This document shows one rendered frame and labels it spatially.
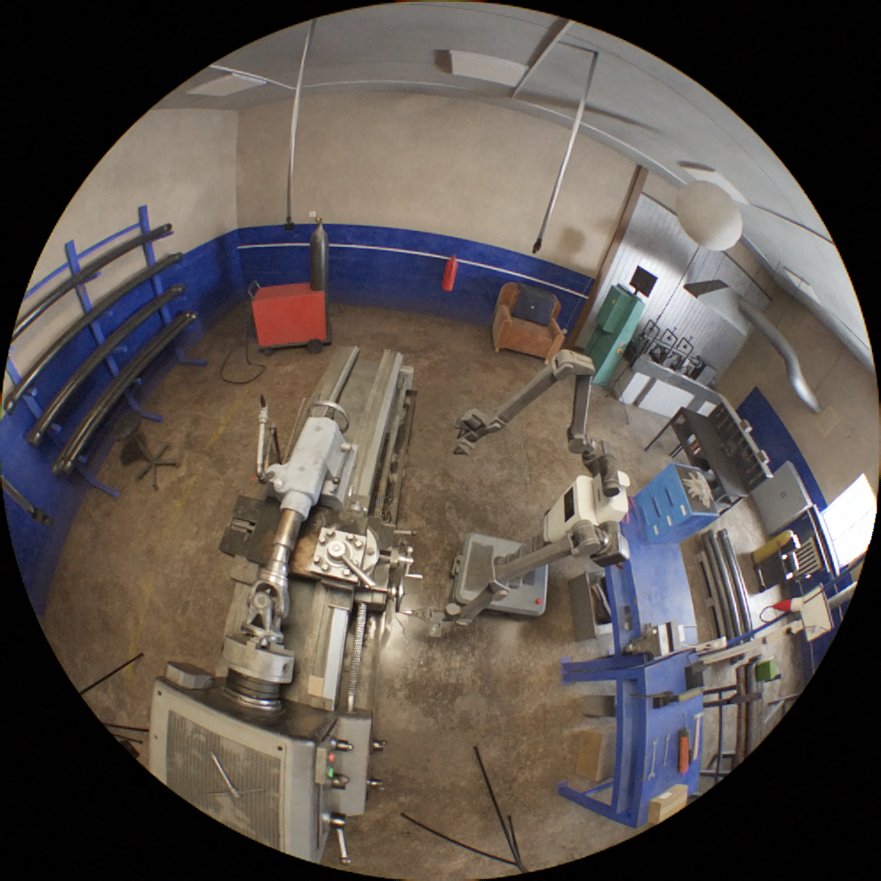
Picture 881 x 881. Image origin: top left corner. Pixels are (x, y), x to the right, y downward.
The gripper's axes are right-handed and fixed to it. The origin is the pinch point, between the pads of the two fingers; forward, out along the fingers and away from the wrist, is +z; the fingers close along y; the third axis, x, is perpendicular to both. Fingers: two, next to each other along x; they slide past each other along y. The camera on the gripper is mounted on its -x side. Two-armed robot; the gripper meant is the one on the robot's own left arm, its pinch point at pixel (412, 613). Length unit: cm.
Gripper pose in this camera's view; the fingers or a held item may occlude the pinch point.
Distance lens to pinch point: 149.9
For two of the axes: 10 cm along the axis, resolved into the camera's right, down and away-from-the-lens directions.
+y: -1.7, 4.9, 8.5
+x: 0.9, -8.6, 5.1
